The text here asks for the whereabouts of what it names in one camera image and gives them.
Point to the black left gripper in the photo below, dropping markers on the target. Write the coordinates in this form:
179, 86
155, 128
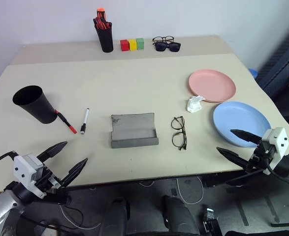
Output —
45, 182

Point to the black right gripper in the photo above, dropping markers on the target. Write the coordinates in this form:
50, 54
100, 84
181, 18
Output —
260, 157

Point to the blue plate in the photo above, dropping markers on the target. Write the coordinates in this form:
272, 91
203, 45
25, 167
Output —
237, 120

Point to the red marker pen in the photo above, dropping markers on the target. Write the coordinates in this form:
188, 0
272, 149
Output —
66, 123

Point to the white marker with black cap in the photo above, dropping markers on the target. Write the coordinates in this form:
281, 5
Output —
85, 120

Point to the large black plastic cup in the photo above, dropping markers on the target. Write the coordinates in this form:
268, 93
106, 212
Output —
39, 108

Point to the tortoiseshell round glasses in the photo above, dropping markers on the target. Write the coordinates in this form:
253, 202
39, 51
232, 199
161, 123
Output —
183, 130

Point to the grey glasses case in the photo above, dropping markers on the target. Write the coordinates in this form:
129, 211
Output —
133, 130

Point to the crumpled white tissue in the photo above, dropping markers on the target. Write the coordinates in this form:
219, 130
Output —
194, 104

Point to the pink plate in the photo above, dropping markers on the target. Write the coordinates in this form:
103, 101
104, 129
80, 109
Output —
212, 84

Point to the dark rounded shape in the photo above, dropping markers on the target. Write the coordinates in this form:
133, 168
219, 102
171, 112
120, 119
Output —
114, 218
178, 216

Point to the black metal clamp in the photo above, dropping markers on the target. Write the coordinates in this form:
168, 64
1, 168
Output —
210, 221

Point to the dark perforated partition panel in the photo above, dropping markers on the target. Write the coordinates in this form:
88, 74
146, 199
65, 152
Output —
282, 64

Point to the black sunglasses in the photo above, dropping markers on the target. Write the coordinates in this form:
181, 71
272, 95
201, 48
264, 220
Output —
175, 47

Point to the tall black pen holder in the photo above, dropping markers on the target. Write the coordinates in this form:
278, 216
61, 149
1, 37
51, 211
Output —
105, 39

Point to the red wooden block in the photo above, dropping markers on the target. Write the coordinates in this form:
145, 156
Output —
124, 45

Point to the dark framed clear glasses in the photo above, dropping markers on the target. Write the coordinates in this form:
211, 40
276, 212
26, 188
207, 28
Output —
169, 37

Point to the yellow wooden block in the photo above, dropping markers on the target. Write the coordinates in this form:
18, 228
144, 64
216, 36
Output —
133, 45

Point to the green wooden block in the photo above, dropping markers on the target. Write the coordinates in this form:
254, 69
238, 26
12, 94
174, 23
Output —
140, 43

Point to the red and black pen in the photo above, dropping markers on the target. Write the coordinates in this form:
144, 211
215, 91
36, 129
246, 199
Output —
107, 25
98, 23

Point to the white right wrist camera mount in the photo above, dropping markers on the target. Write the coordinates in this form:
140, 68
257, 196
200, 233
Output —
279, 140

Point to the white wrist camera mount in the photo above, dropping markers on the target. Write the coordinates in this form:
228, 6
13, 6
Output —
23, 164
279, 140

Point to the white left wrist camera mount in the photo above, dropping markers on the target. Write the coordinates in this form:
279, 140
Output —
23, 164

